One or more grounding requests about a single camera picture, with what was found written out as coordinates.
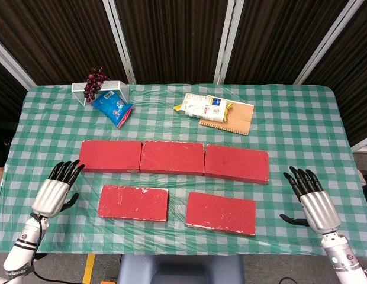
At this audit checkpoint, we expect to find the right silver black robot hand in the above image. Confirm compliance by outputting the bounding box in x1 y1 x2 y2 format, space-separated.
279 166 342 234

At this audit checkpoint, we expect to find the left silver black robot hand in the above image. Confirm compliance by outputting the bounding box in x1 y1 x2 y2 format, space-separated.
31 159 85 219

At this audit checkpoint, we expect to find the red brick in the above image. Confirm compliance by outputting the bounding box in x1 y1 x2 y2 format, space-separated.
202 144 270 186
185 191 257 237
79 140 143 173
139 140 205 176
98 185 169 222

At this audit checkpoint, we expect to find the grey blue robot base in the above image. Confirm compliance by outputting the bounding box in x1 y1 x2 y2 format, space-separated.
117 254 245 284

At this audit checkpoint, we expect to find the yellow floor tape strip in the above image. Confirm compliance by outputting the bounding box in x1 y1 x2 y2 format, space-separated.
82 254 96 284

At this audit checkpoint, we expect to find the blue snack bag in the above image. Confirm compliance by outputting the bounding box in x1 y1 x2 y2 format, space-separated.
91 90 134 129

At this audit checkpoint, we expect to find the dark corrugated partition panel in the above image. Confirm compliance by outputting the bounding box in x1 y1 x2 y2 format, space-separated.
0 0 134 87
0 37 35 122
103 0 243 85
294 0 367 151
214 0 365 86

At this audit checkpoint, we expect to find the dark red grape bunch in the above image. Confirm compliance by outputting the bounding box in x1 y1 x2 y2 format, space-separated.
83 67 110 104

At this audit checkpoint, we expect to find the brown kraft spiral notebook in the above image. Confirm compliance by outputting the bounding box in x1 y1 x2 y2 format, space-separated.
199 100 255 136

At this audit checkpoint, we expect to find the white metal mesh rack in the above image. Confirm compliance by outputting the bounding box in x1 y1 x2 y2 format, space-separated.
71 80 130 106

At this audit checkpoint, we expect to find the green white checked tablecloth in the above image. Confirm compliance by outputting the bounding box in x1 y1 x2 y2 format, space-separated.
0 83 367 257

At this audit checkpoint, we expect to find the white printed snack package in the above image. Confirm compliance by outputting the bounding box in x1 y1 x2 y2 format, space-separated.
173 93 226 122

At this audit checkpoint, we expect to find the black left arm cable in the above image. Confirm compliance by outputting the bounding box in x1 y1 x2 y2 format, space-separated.
30 212 59 284

